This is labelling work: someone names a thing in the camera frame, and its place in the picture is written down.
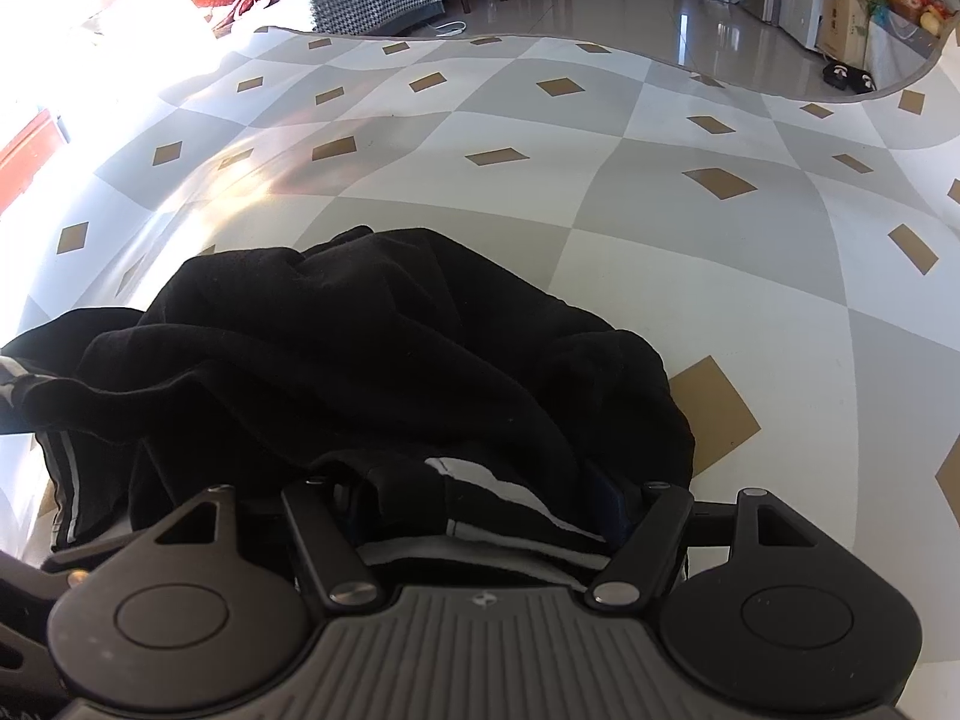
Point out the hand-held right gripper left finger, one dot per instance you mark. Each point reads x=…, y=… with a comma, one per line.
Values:
x=307, y=510

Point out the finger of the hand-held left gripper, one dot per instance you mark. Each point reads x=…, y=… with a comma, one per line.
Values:
x=90, y=566

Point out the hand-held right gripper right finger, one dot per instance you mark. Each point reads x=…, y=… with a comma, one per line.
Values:
x=622, y=510

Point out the black white-striped t-shirt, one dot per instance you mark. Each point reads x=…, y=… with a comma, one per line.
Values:
x=375, y=352

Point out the red wooden furniture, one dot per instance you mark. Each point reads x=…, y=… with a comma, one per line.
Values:
x=34, y=154

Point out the black slipper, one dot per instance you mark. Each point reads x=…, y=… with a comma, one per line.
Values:
x=836, y=75
x=860, y=80

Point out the white power strip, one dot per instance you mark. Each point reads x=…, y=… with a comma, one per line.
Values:
x=450, y=30

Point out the cardboard box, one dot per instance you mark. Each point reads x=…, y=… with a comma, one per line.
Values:
x=844, y=26

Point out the grey covered cabinet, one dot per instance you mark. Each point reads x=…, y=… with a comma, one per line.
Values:
x=900, y=52

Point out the fruit basket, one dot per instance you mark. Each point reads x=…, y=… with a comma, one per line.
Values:
x=915, y=4

